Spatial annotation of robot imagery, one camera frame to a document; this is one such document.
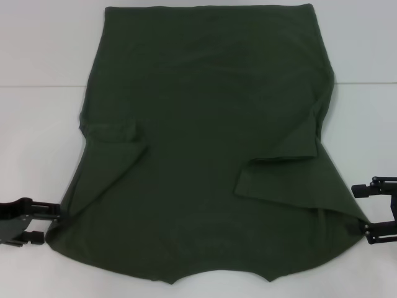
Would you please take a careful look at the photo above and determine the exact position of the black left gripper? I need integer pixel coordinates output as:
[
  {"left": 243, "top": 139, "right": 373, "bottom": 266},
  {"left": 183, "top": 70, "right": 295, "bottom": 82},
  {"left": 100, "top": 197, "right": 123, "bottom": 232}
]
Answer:
[{"left": 0, "top": 197, "right": 61, "bottom": 249}]

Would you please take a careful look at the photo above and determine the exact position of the dark green t-shirt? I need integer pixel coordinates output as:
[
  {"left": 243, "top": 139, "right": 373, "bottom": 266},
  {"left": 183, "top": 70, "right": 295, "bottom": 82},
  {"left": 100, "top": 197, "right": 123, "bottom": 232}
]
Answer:
[{"left": 45, "top": 3, "right": 367, "bottom": 276}]

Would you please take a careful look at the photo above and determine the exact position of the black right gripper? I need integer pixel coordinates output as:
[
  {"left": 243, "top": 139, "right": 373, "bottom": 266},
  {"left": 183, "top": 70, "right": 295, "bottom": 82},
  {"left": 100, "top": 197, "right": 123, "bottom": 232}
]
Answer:
[{"left": 346, "top": 175, "right": 397, "bottom": 245}]

